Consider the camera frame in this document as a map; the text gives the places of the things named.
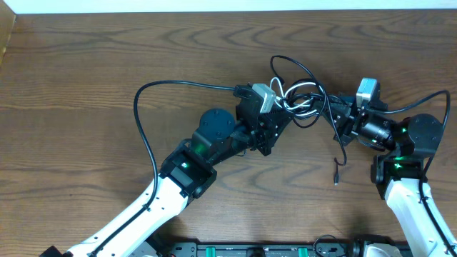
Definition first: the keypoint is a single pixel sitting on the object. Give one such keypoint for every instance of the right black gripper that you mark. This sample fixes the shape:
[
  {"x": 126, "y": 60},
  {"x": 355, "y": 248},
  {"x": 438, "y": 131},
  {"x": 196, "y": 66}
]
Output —
[{"x": 345, "y": 114}]

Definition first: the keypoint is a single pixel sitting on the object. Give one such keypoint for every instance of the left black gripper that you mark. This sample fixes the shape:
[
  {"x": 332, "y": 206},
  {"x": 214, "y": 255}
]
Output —
[{"x": 268, "y": 138}]

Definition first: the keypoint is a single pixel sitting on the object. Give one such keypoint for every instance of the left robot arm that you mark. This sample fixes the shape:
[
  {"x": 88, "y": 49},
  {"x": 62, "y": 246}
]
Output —
[{"x": 188, "y": 171}]

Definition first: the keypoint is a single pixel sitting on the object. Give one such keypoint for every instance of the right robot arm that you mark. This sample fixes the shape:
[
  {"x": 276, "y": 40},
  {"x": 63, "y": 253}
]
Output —
[{"x": 406, "y": 149}]

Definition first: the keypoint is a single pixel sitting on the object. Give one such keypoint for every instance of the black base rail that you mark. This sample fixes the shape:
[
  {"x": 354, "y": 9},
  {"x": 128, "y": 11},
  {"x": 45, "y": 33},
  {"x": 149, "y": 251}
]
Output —
[{"x": 326, "y": 245}]

